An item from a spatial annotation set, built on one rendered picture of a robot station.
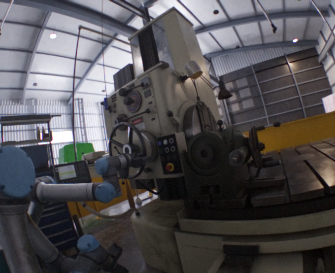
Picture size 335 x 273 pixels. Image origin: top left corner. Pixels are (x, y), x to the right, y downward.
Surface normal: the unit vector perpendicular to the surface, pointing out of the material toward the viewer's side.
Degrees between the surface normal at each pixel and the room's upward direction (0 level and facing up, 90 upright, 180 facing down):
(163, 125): 90
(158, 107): 90
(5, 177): 83
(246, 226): 90
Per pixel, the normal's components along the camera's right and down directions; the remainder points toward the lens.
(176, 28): -0.59, 0.07
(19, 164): 0.93, -0.33
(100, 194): 0.16, -0.10
